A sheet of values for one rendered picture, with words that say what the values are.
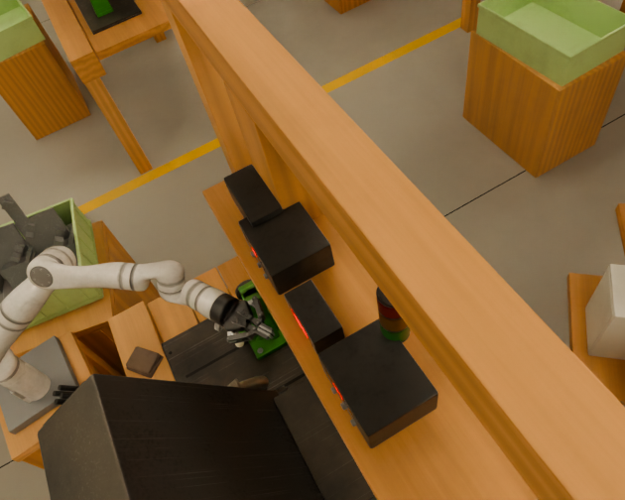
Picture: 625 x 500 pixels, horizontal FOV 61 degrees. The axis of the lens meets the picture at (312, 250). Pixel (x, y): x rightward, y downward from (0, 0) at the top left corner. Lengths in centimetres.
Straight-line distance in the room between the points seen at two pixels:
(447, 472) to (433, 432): 6
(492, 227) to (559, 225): 34
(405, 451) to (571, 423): 43
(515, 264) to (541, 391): 241
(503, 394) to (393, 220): 22
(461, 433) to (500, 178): 248
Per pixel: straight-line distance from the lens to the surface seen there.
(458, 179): 325
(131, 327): 194
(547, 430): 52
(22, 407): 204
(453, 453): 92
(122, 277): 140
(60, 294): 216
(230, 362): 174
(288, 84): 81
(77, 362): 204
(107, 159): 403
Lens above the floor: 243
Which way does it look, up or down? 54 degrees down
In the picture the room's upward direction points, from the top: 16 degrees counter-clockwise
